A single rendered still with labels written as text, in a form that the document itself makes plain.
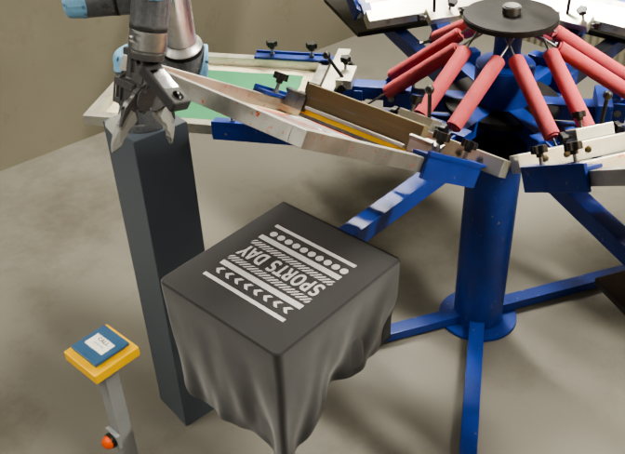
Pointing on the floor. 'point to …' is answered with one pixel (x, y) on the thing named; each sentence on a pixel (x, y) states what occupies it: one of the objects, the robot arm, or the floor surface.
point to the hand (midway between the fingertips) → (144, 150)
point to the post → (112, 392)
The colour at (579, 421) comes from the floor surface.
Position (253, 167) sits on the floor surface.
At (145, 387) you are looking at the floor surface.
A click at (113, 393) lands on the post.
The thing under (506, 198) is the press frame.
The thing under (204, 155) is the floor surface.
